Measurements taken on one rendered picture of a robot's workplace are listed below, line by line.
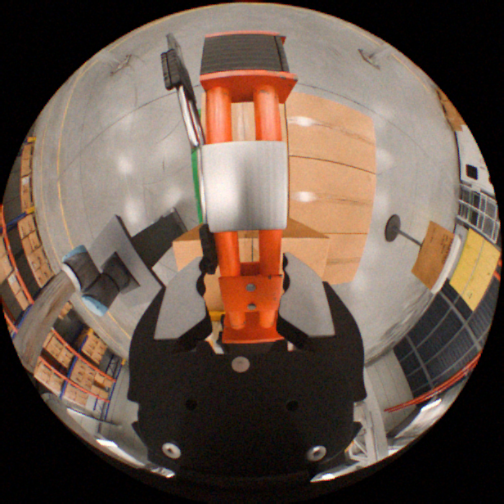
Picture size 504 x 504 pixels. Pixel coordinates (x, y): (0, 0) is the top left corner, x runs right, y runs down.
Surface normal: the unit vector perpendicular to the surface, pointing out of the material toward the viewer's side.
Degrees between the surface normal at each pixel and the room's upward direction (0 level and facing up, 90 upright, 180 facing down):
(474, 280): 90
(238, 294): 0
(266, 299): 0
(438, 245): 90
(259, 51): 0
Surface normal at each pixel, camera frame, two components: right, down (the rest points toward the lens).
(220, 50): 0.03, 0.47
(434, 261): -0.99, -0.07
